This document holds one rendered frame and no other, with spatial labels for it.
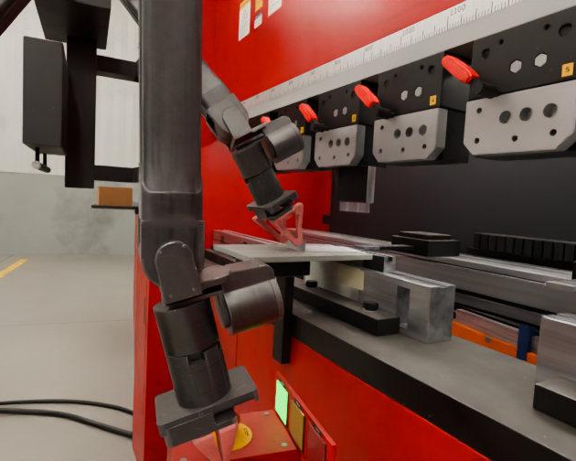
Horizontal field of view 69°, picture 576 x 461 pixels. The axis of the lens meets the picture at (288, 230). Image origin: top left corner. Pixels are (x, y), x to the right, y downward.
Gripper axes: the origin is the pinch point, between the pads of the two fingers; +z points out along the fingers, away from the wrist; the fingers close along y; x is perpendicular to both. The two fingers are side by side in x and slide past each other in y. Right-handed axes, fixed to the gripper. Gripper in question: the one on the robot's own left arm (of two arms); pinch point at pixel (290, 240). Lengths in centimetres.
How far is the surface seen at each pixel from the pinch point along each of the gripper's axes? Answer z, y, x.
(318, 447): 10.1, -33.1, 22.5
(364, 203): 1.7, -2.3, -17.7
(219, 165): -9, 86, -25
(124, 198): -5, 220, -4
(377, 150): -8.9, -10.3, -19.0
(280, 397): 11.7, -19.6, 20.8
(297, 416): 10.5, -26.5, 21.4
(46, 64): -66, 99, 10
